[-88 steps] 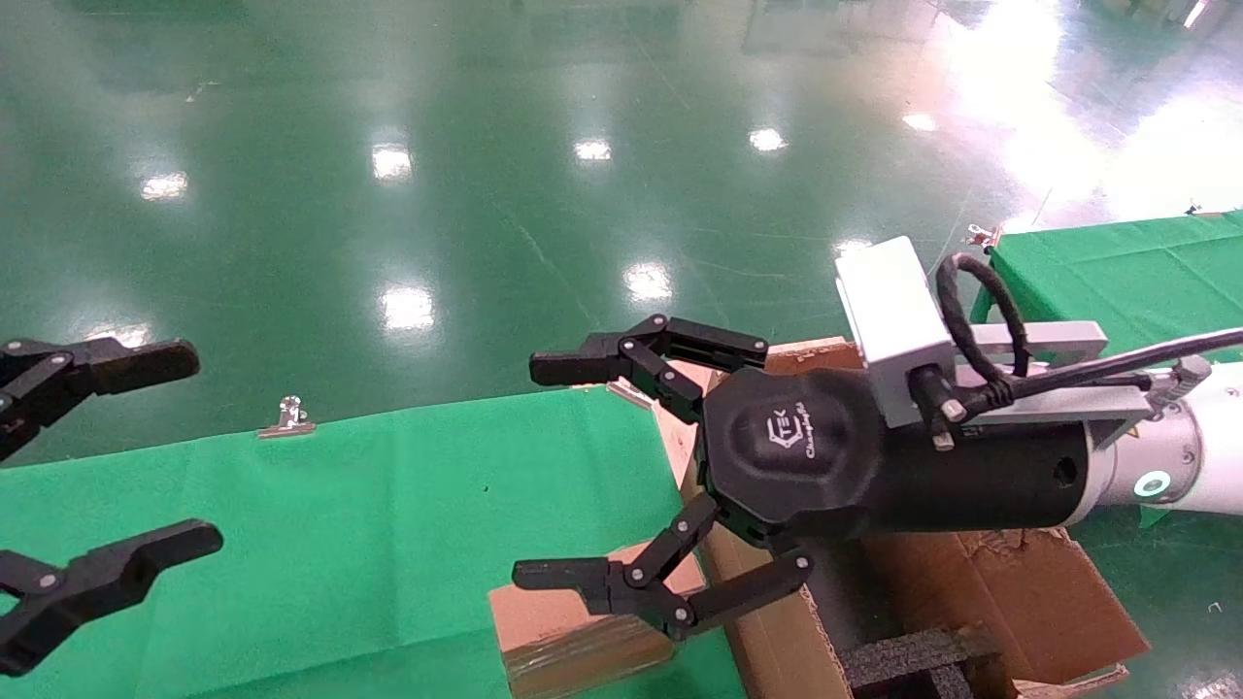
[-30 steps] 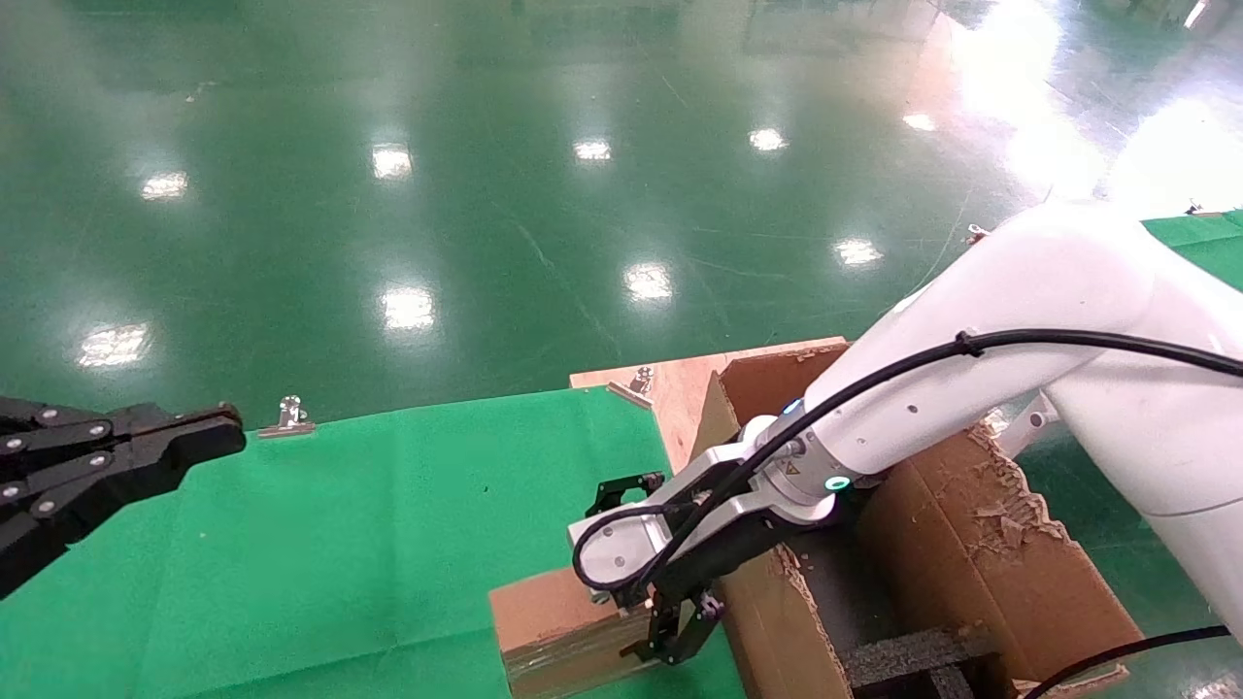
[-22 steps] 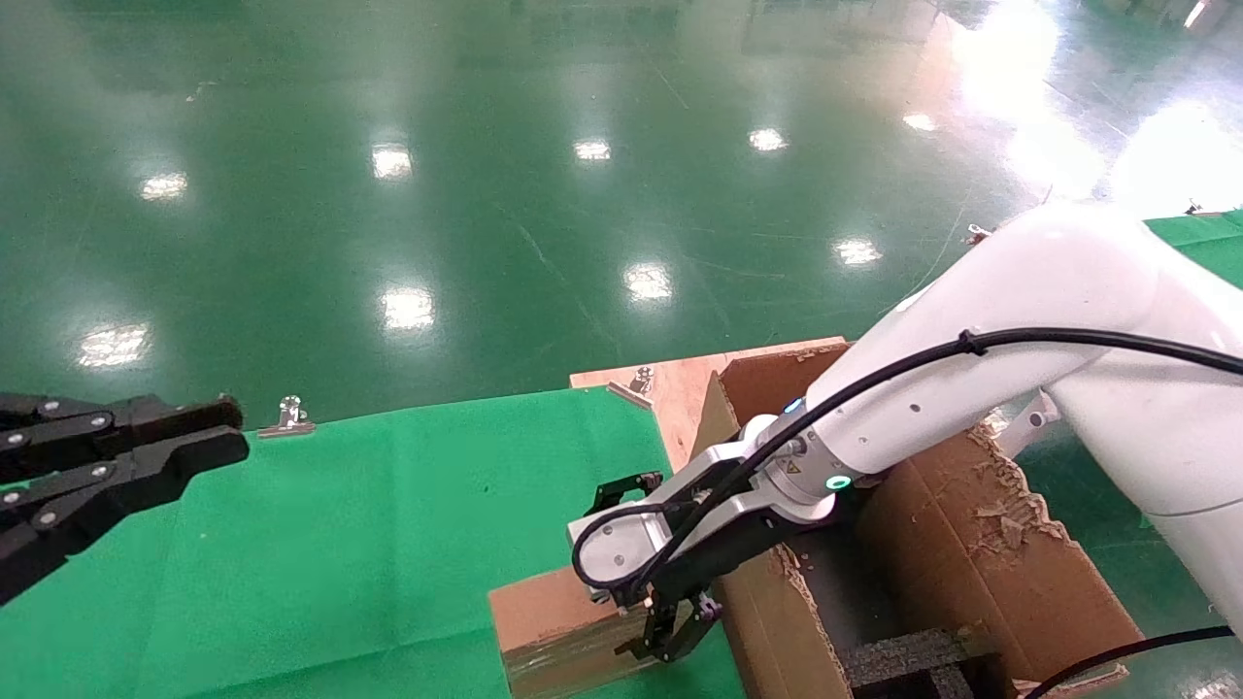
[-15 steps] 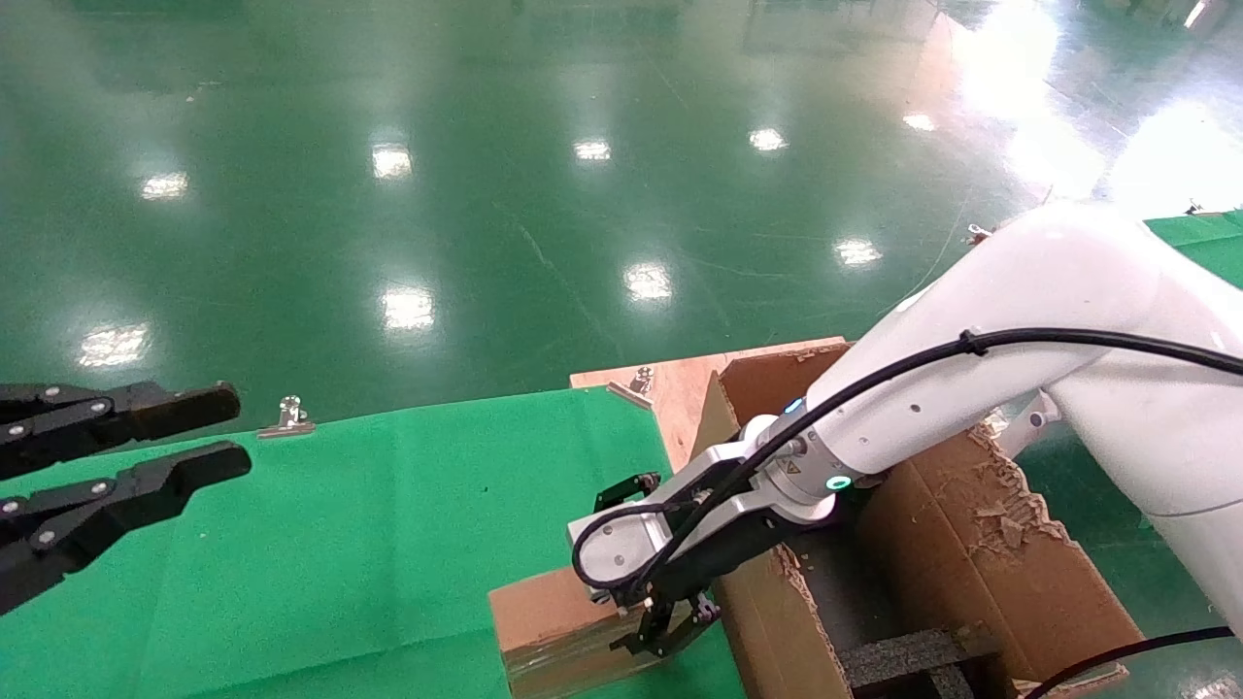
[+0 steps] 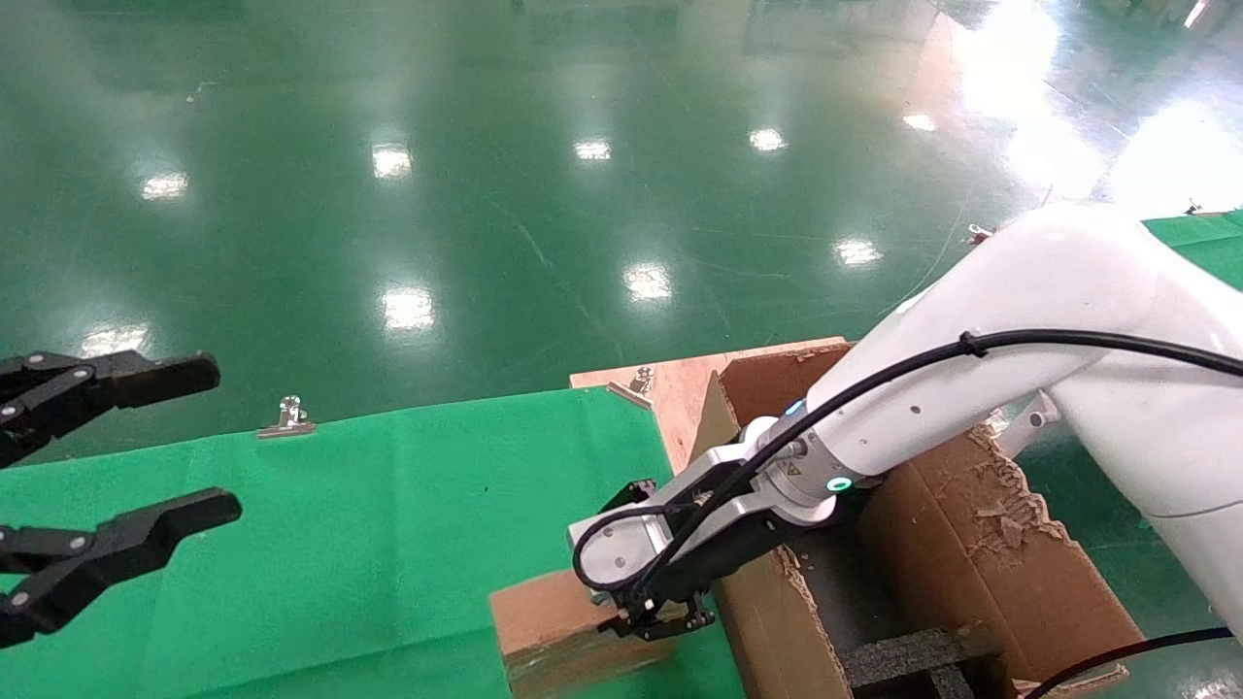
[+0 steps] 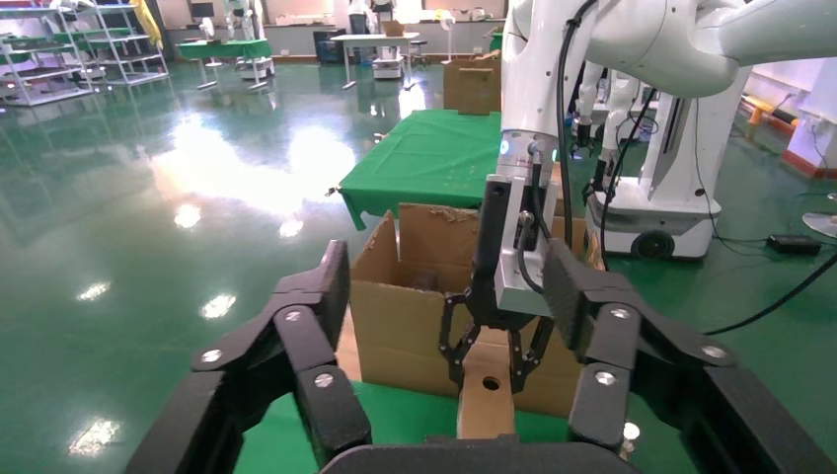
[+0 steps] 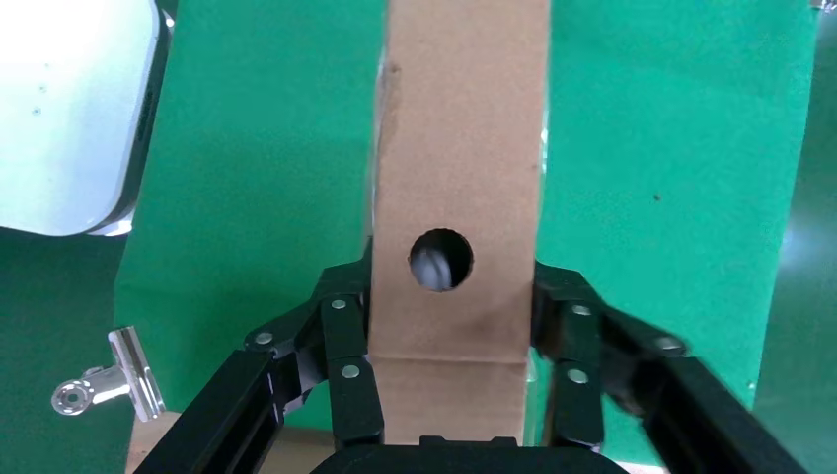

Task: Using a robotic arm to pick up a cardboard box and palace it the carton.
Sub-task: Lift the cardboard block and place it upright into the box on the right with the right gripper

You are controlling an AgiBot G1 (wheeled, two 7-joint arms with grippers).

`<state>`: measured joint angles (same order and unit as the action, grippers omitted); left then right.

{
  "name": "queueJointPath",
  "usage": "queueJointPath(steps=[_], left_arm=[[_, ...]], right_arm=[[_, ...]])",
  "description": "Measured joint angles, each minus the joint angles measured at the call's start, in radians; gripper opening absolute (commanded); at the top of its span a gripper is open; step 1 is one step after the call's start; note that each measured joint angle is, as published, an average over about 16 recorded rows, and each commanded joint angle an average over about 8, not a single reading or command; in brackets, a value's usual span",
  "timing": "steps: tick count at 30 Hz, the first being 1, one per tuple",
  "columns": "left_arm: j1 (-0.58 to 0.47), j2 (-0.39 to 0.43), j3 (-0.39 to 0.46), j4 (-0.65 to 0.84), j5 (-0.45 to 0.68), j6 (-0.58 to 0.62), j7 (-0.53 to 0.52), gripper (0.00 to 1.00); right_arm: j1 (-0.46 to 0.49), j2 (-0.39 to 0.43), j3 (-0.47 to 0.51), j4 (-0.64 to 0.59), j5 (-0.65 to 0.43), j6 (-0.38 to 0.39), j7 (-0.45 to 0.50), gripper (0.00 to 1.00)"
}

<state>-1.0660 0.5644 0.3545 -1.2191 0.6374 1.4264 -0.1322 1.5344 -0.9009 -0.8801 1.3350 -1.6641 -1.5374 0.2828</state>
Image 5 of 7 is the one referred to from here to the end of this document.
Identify black hanging cable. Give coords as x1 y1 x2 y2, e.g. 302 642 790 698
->
1022 627 1236 699

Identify green neighbour tablecloth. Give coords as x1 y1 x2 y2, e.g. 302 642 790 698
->
1144 209 1243 292

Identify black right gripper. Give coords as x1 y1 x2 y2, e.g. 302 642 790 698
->
597 479 783 642

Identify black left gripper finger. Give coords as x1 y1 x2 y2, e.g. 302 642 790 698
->
0 351 221 467
0 488 244 649

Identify large open cardboard carton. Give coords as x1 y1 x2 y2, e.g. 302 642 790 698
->
680 345 1150 699

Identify black foam insert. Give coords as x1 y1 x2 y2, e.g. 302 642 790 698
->
837 626 1001 699

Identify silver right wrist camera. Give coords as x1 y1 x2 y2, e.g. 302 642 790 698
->
568 505 686 593

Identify small cardboard box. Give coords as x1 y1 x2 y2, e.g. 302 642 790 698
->
488 568 681 699

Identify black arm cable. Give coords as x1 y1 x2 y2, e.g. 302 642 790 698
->
573 330 1243 595

